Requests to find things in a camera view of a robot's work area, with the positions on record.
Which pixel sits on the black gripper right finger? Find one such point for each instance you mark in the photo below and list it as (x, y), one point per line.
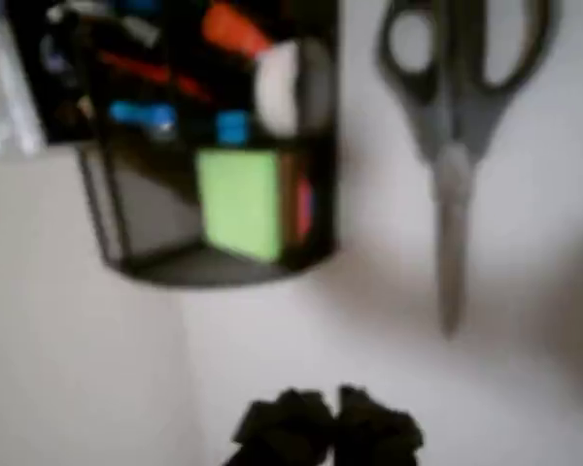
(374, 432)

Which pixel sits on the pink sticky note stack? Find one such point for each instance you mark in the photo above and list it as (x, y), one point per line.
(305, 209)

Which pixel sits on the red pen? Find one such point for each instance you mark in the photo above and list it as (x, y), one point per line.
(155, 73)

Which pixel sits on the orange capped glue stick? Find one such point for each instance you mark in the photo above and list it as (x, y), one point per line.
(235, 26)

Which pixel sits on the small blue clip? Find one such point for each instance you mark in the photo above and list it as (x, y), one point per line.
(231, 127)

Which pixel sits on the long blue clip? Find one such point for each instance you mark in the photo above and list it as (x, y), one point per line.
(143, 118)

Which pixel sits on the white tape roll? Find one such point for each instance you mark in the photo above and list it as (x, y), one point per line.
(277, 87)

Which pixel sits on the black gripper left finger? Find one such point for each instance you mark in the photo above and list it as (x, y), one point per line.
(286, 432)

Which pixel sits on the black mesh desk organizer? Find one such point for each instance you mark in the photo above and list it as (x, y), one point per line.
(146, 204)

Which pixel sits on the green sticky note pad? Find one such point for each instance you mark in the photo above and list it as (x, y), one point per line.
(238, 204)

